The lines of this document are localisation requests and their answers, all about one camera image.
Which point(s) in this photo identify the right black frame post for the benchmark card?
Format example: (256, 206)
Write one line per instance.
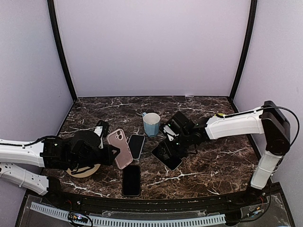
(245, 49)

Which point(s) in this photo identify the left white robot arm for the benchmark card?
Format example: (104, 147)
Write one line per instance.
(80, 156)

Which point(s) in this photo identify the white slotted cable duct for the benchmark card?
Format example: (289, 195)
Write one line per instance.
(122, 219)

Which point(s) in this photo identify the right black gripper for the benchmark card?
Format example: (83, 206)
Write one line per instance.
(171, 152)

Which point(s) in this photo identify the black front rail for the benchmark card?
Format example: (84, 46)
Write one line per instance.
(91, 204)

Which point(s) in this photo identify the pink phone case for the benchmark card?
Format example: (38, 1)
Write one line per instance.
(118, 139)

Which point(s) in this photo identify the black frame post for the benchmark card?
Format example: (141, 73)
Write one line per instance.
(60, 50)
(245, 49)

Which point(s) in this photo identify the blue ceramic mug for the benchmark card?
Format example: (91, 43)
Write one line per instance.
(151, 122)

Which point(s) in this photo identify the black screen smartphone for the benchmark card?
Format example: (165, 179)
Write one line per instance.
(136, 145)

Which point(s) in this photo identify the beige round plate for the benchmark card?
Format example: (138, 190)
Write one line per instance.
(83, 172)

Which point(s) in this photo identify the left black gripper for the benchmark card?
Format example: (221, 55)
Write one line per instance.
(110, 157)

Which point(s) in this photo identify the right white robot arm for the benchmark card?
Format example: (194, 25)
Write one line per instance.
(266, 119)

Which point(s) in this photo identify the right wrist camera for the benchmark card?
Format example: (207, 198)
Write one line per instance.
(177, 125)

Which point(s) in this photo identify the left black frame post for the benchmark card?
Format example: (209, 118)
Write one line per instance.
(60, 50)

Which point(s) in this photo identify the black phone case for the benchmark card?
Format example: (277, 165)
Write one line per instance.
(123, 194)

